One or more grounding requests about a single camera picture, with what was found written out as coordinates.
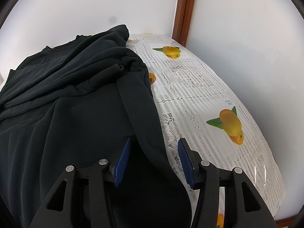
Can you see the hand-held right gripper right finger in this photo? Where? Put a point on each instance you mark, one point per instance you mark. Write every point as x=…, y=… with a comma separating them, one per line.
x=185, y=162

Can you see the black sweatshirt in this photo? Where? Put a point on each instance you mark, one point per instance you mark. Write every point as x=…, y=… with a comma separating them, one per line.
x=71, y=99

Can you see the brown wooden door frame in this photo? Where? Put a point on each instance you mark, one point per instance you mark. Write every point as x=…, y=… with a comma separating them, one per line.
x=184, y=11

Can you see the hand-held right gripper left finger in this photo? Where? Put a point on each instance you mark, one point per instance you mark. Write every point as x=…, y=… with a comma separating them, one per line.
x=122, y=162

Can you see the fruit print lace tablecloth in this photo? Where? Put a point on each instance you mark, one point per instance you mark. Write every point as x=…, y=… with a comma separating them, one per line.
x=190, y=87

